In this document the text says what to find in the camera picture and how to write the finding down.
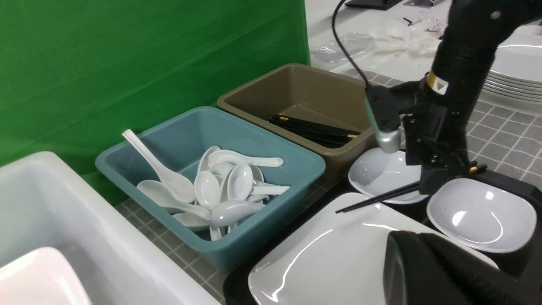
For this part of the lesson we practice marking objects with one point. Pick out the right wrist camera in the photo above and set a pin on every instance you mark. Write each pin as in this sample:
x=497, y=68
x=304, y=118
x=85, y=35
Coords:
x=384, y=107

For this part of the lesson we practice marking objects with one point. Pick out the grey checked tablecloth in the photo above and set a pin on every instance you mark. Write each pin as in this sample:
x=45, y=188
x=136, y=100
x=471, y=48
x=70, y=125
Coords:
x=508, y=141

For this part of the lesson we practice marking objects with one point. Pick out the black chopsticks bundle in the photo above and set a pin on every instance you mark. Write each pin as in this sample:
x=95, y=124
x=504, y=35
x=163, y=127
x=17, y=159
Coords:
x=324, y=135

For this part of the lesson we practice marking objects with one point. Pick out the black chopstick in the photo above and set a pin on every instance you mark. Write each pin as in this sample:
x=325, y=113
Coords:
x=401, y=191

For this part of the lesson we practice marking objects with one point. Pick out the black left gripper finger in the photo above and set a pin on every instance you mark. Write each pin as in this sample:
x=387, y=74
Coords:
x=425, y=269

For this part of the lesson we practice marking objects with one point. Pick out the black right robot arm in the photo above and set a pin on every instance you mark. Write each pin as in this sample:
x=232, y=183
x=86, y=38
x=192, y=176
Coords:
x=475, y=30

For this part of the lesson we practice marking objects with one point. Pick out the black serving tray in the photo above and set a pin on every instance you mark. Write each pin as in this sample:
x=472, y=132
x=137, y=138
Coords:
x=524, y=266

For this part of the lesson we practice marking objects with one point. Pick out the white square plate stack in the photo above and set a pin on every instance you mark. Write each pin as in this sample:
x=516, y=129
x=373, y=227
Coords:
x=41, y=277

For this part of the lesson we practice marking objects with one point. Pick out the teal plastic bin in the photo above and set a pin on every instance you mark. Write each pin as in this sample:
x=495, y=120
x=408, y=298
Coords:
x=179, y=144

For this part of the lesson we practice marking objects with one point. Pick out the large white square plate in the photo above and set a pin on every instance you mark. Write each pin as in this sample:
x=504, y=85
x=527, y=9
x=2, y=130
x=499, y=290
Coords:
x=335, y=259

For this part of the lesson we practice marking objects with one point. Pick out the brown plastic bin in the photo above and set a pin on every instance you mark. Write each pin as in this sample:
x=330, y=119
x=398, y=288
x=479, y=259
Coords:
x=311, y=94

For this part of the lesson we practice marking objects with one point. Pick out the background white plate stack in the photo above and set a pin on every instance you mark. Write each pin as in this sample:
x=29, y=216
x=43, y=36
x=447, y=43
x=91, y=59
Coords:
x=515, y=79

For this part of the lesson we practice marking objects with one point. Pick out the pile of white spoons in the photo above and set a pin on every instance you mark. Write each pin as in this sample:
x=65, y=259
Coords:
x=226, y=191

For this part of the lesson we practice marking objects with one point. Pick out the large white plastic tub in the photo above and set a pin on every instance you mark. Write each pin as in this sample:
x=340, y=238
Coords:
x=44, y=203

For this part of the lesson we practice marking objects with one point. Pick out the white bowl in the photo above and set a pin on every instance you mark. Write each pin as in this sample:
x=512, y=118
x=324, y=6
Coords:
x=482, y=216
x=376, y=172

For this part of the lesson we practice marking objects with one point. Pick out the green backdrop cloth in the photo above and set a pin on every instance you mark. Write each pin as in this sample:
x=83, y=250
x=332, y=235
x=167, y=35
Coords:
x=76, y=73

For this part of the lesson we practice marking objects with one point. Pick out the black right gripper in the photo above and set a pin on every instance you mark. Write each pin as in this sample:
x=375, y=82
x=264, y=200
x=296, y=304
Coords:
x=435, y=132

